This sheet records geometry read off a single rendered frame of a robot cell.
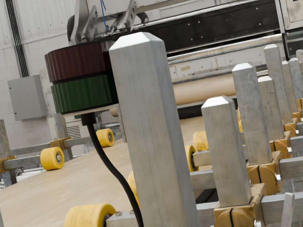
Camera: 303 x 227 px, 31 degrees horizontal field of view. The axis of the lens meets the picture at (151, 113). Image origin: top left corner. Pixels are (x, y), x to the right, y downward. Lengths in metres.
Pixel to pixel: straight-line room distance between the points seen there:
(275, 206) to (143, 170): 0.32
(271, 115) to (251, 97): 0.26
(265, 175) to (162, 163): 0.49
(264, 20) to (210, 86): 0.46
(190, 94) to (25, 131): 8.15
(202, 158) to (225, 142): 0.58
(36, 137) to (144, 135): 10.49
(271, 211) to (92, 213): 0.25
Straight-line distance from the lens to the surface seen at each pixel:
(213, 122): 0.65
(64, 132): 2.53
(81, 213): 0.78
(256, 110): 0.89
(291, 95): 1.64
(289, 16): 2.93
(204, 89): 3.03
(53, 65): 0.42
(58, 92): 0.42
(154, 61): 0.40
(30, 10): 10.81
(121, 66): 0.41
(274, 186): 0.88
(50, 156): 1.95
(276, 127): 1.15
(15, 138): 11.15
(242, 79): 0.89
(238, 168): 0.65
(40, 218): 1.19
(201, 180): 0.98
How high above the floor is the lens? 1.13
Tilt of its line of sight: 3 degrees down
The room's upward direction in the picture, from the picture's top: 11 degrees counter-clockwise
